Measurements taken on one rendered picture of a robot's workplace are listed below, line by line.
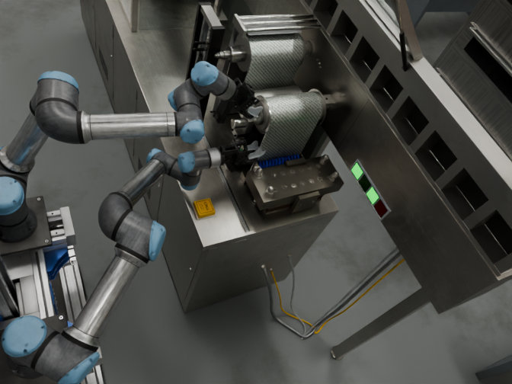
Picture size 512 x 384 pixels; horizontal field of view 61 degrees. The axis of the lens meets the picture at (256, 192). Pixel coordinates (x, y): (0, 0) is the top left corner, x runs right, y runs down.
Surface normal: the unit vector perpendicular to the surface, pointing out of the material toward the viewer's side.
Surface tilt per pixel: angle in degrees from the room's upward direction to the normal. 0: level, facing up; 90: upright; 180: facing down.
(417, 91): 90
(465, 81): 90
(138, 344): 0
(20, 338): 8
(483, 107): 90
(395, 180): 90
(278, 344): 0
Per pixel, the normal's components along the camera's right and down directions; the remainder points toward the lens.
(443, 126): -0.88, 0.20
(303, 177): 0.25, -0.55
